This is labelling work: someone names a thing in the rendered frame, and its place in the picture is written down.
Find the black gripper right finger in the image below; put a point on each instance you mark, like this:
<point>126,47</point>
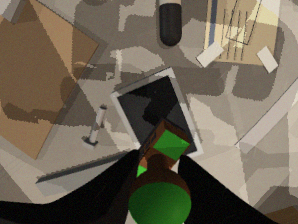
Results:
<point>211,202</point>

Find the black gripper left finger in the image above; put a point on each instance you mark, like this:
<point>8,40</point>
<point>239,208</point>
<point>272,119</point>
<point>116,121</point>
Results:
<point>104,200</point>

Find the pale beige flat bar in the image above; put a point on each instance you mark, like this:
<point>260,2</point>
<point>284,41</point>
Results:
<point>267,121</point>

